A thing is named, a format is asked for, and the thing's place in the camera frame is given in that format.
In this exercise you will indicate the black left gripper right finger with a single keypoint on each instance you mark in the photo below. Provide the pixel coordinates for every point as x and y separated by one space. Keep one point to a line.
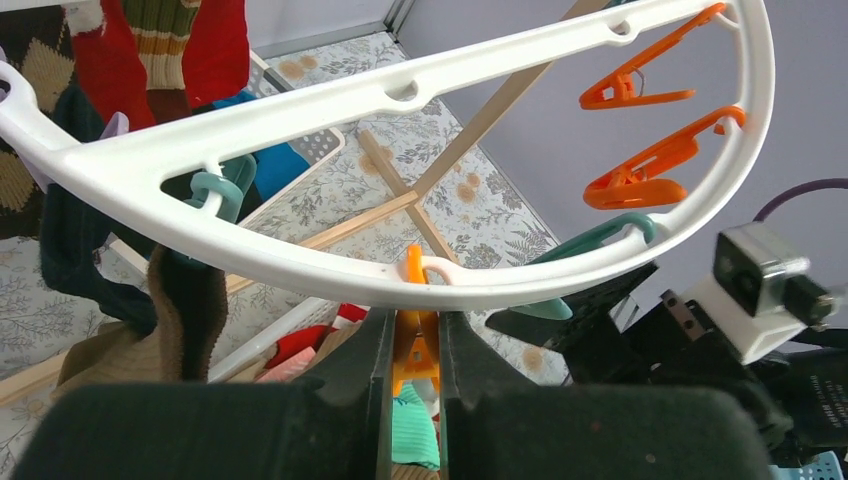
498 424

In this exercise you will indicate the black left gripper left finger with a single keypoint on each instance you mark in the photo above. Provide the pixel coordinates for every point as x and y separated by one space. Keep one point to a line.
331 422

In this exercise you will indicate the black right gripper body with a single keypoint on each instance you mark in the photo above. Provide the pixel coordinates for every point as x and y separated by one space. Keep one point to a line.
675 343

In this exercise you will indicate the rim orange clip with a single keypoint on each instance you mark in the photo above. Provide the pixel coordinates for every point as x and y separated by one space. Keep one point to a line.
416 349

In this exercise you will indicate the tan ribbed sock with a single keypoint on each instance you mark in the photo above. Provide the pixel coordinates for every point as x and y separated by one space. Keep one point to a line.
191 307

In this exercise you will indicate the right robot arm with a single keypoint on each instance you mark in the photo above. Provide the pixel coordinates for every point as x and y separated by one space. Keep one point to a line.
798 401

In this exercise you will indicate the lower orange clip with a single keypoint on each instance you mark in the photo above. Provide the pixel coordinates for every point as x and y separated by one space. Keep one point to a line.
638 182

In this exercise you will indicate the upper orange clip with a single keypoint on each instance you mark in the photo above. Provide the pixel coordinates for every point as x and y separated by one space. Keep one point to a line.
624 87

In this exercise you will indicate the inner teal clip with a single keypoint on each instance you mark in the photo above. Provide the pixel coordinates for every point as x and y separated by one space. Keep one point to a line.
233 185

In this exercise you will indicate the white round clip hanger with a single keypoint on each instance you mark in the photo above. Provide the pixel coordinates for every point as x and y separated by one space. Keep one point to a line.
122 176

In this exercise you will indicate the mint green sock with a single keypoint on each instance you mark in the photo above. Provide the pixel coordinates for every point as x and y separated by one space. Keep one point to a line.
413 434

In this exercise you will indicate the white front laundry basket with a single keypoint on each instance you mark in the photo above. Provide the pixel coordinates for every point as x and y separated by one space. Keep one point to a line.
278 338

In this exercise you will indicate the red sock in basket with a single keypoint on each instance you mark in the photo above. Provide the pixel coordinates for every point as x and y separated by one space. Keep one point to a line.
313 336

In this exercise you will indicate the blue cloth in basket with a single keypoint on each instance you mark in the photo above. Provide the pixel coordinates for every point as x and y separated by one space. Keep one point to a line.
277 166

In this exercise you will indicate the white perforated back basket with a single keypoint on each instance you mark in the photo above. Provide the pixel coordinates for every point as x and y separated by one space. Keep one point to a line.
316 148

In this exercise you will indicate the black hanging sock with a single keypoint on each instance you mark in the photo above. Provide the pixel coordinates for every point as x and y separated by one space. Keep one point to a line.
72 231

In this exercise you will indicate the green striped hanging sock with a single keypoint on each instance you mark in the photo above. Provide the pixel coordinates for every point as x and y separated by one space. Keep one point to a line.
161 29

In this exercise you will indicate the brown argyle hanging sock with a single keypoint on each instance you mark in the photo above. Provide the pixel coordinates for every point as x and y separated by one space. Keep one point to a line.
37 66

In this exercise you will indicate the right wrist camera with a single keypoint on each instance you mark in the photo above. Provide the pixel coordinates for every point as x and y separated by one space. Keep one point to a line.
760 293

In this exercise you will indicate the wooden rack frame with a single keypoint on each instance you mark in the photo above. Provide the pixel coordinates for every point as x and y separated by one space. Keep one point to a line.
408 180

